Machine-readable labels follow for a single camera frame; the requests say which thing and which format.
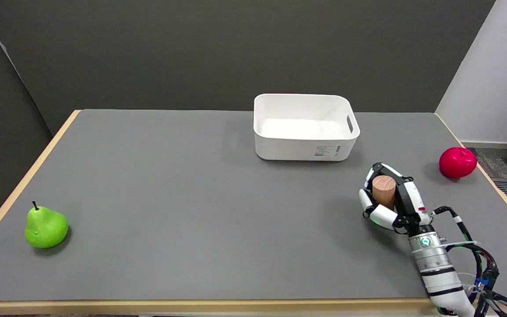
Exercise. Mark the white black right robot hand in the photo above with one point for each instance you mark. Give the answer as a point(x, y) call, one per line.
point(410, 199)

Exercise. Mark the wooden cylinder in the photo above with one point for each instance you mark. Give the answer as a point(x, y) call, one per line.
point(383, 190)

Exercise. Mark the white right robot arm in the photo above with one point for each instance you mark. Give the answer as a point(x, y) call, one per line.
point(439, 268)

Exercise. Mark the white plastic box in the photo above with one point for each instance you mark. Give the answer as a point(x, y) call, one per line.
point(304, 127)

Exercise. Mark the red apple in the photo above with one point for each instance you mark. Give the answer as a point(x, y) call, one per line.
point(457, 162)

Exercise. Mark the green pear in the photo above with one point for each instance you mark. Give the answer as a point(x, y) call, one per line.
point(45, 226)

